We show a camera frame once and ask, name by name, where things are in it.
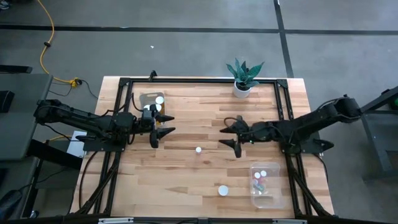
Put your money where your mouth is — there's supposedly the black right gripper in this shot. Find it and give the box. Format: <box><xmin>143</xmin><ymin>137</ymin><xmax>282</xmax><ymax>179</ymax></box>
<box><xmin>218</xmin><ymin>119</ymin><xmax>264</xmax><ymax>159</ymax></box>

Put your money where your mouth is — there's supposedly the silver metal bracket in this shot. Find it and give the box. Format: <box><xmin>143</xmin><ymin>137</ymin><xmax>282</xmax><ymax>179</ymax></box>
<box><xmin>98</xmin><ymin>217</ymin><xmax>134</xmax><ymax>224</ymax></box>

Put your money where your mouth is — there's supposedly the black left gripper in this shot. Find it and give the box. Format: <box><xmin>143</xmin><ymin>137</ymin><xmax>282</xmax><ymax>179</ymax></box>
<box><xmin>136</xmin><ymin>108</ymin><xmax>177</xmax><ymax>149</ymax></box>

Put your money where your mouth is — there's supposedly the black bar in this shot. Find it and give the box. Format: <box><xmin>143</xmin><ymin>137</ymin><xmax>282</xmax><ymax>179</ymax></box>
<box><xmin>0</xmin><ymin>64</ymin><xmax>34</xmax><ymax>75</ymax></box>

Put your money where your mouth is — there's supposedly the clear plastic bin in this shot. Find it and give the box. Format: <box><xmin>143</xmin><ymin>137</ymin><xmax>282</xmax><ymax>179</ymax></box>
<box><xmin>249</xmin><ymin>161</ymin><xmax>285</xmax><ymax>209</ymax></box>
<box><xmin>139</xmin><ymin>91</ymin><xmax>166</xmax><ymax>127</ymax></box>

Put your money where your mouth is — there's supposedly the black rounded object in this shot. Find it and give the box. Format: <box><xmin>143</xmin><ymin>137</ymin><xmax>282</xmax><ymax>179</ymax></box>
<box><xmin>0</xmin><ymin>189</ymin><xmax>23</xmax><ymax>220</ymax></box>

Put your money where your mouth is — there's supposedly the green plant in white pot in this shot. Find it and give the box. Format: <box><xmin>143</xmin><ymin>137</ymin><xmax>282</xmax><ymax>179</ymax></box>
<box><xmin>226</xmin><ymin>57</ymin><xmax>265</xmax><ymax>99</ymax></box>

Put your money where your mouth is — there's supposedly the black aluminium table frame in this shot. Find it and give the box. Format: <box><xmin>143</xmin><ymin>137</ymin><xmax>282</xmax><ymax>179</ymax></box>
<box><xmin>70</xmin><ymin>77</ymin><xmax>335</xmax><ymax>218</ymax></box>

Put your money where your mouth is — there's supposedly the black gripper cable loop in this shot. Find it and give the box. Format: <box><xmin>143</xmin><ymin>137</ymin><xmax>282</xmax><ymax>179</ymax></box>
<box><xmin>223</xmin><ymin>115</ymin><xmax>246</xmax><ymax>127</ymax></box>

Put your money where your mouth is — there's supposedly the black device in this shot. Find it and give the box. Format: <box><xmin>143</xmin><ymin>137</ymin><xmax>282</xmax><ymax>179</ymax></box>
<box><xmin>0</xmin><ymin>90</ymin><xmax>16</xmax><ymax>113</ymax></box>

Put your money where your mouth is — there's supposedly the dark grey metal cart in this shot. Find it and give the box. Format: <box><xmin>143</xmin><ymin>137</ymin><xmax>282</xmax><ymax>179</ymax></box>
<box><xmin>360</xmin><ymin>86</ymin><xmax>398</xmax><ymax>183</ymax></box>

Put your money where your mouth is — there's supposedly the white sheet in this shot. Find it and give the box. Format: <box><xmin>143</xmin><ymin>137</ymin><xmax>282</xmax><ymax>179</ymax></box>
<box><xmin>66</xmin><ymin>131</ymin><xmax>88</xmax><ymax>159</ymax></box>

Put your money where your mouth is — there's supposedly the yellow cable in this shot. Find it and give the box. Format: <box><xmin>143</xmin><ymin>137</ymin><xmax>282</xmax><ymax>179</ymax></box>
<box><xmin>36</xmin><ymin>0</ymin><xmax>82</xmax><ymax>88</ymax></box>
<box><xmin>49</xmin><ymin>134</ymin><xmax>73</xmax><ymax>143</ymax></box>

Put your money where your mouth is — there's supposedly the grey desk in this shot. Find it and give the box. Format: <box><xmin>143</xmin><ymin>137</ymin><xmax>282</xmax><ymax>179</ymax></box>
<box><xmin>0</xmin><ymin>73</ymin><xmax>53</xmax><ymax>161</ymax></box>

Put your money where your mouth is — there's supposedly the black beam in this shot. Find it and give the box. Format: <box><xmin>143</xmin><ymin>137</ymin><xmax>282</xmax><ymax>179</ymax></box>
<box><xmin>26</xmin><ymin>138</ymin><xmax>84</xmax><ymax>170</ymax></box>

